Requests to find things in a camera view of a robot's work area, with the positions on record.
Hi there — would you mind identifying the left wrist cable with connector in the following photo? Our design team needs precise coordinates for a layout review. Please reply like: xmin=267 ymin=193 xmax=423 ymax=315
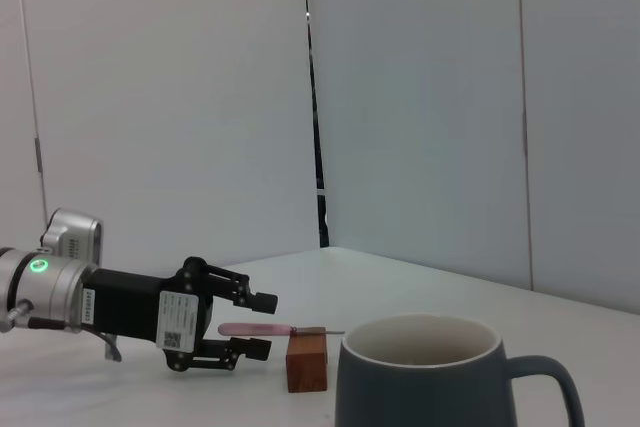
xmin=0 ymin=298 xmax=124 ymax=363

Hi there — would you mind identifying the pink handled metal spoon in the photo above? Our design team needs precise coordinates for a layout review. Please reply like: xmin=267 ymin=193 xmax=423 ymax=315
xmin=218 ymin=322 xmax=346 ymax=338

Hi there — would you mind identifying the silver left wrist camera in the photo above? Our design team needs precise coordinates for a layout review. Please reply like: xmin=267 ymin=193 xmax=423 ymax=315
xmin=39 ymin=207 xmax=105 ymax=268

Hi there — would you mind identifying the grey ceramic cup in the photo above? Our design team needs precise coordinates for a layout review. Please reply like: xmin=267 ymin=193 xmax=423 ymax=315
xmin=333 ymin=313 xmax=586 ymax=427

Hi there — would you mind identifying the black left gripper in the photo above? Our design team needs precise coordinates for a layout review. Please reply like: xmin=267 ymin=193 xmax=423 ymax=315
xmin=79 ymin=256 xmax=279 ymax=373

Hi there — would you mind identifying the notched brown wooden block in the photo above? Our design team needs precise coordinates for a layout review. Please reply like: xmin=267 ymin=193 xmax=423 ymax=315
xmin=285 ymin=326 xmax=329 ymax=393

